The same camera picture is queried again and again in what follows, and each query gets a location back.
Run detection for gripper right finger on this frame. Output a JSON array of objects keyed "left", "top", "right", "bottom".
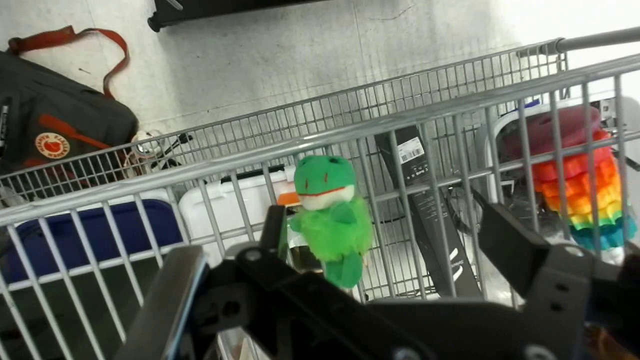
[{"left": 475, "top": 200, "right": 640, "bottom": 360}]

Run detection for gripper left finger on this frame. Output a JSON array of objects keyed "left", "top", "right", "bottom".
[{"left": 192, "top": 205, "right": 436, "bottom": 360}]

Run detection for rainbow ruffled toy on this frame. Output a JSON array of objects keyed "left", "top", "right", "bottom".
[{"left": 531, "top": 129, "right": 639, "bottom": 252}]

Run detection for long black box with label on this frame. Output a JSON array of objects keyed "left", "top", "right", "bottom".
[{"left": 375, "top": 125, "right": 484, "bottom": 301}]

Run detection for white plastic container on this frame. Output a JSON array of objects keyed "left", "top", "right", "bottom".
[{"left": 177, "top": 167, "right": 301, "bottom": 267}]

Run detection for green frog plush toy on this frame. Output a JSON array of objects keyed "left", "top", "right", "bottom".
[{"left": 289, "top": 155, "right": 374, "bottom": 290}]

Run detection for pink soft toy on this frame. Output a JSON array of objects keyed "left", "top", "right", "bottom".
[{"left": 501, "top": 105, "right": 604, "bottom": 162}]

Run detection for blue plastic bin lid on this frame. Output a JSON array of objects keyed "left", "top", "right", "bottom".
[{"left": 0, "top": 199, "right": 184, "bottom": 287}]

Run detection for black furniture base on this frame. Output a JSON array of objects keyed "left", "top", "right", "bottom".
[{"left": 147, "top": 0, "right": 331, "bottom": 33}]

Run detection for grey wire shopping cart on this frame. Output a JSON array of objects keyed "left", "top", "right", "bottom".
[{"left": 0, "top": 27, "right": 640, "bottom": 360}]

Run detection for dark grey backpack red straps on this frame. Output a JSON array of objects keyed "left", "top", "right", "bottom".
[{"left": 0, "top": 26, "right": 141, "bottom": 201}]

